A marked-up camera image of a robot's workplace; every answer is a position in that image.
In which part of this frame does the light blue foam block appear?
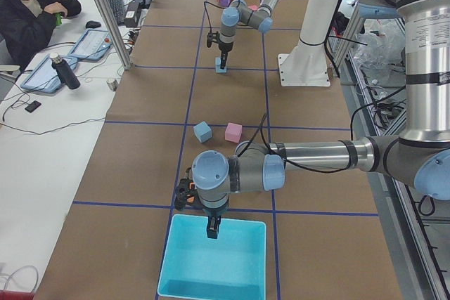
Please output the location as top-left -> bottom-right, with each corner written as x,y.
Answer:
193,121 -> 212,143
214,57 -> 227,74

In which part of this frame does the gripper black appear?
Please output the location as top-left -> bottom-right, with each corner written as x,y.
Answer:
218,40 -> 233,69
202,204 -> 227,239

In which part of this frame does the teach pendant far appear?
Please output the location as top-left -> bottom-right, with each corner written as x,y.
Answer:
68,29 -> 112,61

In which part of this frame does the black keyboard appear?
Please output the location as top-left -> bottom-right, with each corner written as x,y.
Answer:
108,0 -> 125,25

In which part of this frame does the black computer mouse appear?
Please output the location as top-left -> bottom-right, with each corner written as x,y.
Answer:
85,20 -> 102,29

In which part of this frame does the light pink foam block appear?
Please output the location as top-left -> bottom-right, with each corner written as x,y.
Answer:
224,122 -> 243,143

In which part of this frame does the small metal cylinder weight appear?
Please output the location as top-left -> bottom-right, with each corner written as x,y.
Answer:
106,78 -> 118,91

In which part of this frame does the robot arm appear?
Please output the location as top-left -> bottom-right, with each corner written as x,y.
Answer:
207,0 -> 279,70
192,0 -> 449,238

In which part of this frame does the white camera stand column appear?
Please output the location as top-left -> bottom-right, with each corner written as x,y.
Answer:
278,0 -> 342,87

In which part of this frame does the aluminium frame post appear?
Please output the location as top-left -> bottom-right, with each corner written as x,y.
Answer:
94,0 -> 131,70

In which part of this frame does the black smartphone on table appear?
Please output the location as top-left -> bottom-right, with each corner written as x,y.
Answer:
25,100 -> 41,113

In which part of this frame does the blue plastic bin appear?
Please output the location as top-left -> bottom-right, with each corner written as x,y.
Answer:
157,214 -> 266,299

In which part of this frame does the teach pendant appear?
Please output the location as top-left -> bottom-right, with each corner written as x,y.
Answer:
68,29 -> 112,61
20,53 -> 81,94

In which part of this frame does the black water bottle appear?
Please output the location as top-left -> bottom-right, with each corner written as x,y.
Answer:
49,53 -> 81,90

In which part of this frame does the teach pendant near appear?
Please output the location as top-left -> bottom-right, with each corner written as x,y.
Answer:
20,53 -> 81,94

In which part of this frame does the seated person black jacket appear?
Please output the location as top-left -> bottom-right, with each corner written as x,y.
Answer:
1,0 -> 82,71

